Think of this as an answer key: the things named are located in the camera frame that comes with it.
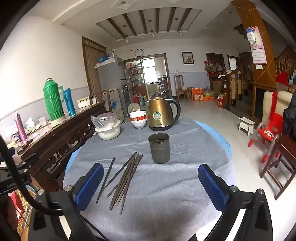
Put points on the dark wooden sideboard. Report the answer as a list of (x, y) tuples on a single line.
[(60, 139)]

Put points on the red child chair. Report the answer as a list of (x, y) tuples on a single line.
[(270, 132)]

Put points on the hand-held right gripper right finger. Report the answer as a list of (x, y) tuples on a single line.
[(212, 187)]

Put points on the framed wall picture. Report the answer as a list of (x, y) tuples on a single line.
[(187, 58)]

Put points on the small white fan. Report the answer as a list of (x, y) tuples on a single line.
[(133, 107)]

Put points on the grey table cloth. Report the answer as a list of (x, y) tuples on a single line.
[(166, 185)]

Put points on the gold electric kettle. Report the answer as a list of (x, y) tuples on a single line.
[(161, 111)]

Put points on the white box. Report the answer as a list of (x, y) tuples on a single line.
[(83, 103)]

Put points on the white bowl with plastic bag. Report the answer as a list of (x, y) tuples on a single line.
[(108, 133)]

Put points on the blue table cover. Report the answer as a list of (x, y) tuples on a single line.
[(222, 139)]

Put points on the round wall clock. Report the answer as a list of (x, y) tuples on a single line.
[(139, 52)]

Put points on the pink wall calendar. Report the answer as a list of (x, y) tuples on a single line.
[(259, 51)]

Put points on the patterned tray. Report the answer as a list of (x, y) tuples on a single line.
[(22, 204)]

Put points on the pendant ceiling lamp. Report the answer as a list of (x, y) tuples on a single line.
[(179, 29), (126, 38), (152, 31)]

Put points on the grey metal chopstick holder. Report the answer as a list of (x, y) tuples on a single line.
[(159, 148)]

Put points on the purple bottle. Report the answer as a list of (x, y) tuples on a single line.
[(21, 129)]

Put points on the white bowl red band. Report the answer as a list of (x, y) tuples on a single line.
[(138, 119)]

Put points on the white chest freezer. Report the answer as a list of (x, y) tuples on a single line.
[(115, 102)]

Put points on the brown striped curtain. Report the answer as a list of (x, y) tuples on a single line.
[(92, 64)]

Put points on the cream armchair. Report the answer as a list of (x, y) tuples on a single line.
[(284, 99)]

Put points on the silver refrigerator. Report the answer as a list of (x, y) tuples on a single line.
[(111, 74)]

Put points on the wooden staircase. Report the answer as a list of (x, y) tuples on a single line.
[(245, 76)]

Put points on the blue bag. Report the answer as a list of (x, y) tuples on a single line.
[(104, 59)]

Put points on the glass shelf with bottles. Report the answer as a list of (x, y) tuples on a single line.
[(136, 76)]

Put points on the dark wooden chair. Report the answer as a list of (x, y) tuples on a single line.
[(99, 97)]

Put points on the hanging plastic bags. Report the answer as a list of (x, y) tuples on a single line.
[(251, 36)]

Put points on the small white stool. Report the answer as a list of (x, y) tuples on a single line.
[(246, 124)]

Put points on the brown high-back chair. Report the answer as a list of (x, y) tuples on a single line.
[(179, 83)]

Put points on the blue thermos flask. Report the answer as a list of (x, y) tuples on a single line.
[(70, 103)]

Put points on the dark jacket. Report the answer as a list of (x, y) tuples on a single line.
[(291, 115)]

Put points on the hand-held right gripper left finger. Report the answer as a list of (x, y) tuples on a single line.
[(89, 185)]

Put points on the pile of dark chopsticks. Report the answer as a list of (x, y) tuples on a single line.
[(128, 171)]

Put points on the clear plastic bag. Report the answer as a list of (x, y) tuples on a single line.
[(105, 119)]

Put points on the green thermos flask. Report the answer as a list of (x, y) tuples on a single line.
[(53, 102)]

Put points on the red hanging cloth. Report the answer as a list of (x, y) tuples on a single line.
[(274, 104)]

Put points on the red gift box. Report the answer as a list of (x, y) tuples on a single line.
[(220, 102)]

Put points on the orange cardboard box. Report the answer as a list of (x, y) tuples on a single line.
[(197, 94)]

